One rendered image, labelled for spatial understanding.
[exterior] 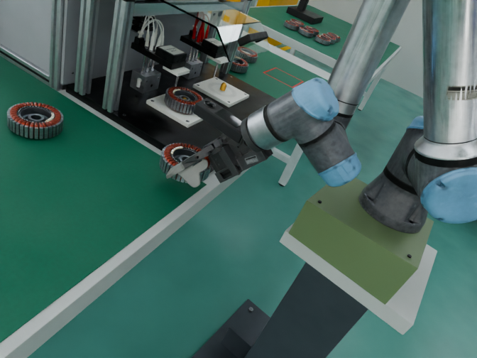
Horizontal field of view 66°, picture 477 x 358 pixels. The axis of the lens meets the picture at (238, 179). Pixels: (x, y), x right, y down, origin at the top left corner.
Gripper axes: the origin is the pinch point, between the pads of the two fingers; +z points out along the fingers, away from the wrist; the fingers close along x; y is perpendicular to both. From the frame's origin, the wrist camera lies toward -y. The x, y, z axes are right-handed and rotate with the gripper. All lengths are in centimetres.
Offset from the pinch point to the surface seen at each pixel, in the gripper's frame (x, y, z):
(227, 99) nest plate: 46.9, -9.6, 10.8
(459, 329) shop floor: 109, 145, -2
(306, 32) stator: 210, -31, 26
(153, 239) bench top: -16.2, 9.4, 2.3
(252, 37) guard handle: 24.2, -17.0, -17.8
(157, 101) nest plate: 22.5, -18.2, 16.8
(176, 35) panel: 56, -39, 21
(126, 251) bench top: -22.6, 8.1, 2.4
